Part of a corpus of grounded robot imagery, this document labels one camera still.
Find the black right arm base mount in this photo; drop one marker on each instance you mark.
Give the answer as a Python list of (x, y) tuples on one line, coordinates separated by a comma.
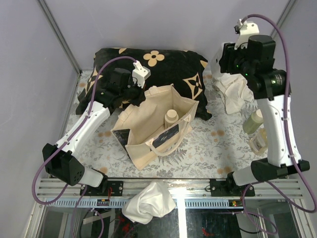
[(223, 187)]

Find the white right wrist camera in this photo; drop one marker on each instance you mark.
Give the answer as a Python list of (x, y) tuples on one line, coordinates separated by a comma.
[(245, 29)]

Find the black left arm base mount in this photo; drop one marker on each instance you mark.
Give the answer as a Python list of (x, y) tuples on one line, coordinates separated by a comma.
[(109, 187)]

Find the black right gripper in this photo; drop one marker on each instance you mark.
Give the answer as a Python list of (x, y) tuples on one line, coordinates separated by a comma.
[(229, 53)]

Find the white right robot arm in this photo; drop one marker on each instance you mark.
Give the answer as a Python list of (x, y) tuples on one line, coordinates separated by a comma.
[(283, 157)]

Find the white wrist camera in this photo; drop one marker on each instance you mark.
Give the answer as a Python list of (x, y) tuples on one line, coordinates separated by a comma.
[(245, 29), (140, 74)]

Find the white rag on rail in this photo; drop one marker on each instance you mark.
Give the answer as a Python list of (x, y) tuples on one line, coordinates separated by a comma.
[(153, 201)]

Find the green liquid bottle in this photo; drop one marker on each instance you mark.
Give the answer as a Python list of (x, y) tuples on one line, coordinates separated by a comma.
[(253, 122)]

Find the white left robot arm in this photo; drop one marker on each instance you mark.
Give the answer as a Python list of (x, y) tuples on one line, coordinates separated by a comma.
[(61, 159)]

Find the beige canvas tote bag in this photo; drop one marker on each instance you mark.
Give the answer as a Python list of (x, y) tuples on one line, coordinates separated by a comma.
[(140, 129)]

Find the black floral pillow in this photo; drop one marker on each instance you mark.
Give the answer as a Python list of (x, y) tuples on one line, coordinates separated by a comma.
[(183, 69)]

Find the beige bottle wooden cap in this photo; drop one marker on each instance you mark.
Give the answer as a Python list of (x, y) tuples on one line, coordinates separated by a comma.
[(171, 117)]

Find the aluminium front rail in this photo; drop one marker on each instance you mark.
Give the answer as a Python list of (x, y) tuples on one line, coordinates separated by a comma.
[(196, 193)]

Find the floral table mat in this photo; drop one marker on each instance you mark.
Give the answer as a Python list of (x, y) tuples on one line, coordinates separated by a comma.
[(212, 149)]

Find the white bottle grey cap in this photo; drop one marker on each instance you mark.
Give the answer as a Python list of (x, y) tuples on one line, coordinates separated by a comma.
[(215, 67)]

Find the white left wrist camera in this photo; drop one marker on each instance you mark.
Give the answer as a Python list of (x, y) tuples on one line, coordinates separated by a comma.
[(140, 74)]

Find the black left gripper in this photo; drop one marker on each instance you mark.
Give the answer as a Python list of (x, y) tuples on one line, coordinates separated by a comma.
[(140, 96)]

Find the crumpled white cloth on table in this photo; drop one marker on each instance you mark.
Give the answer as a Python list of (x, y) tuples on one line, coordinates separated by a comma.
[(233, 91)]

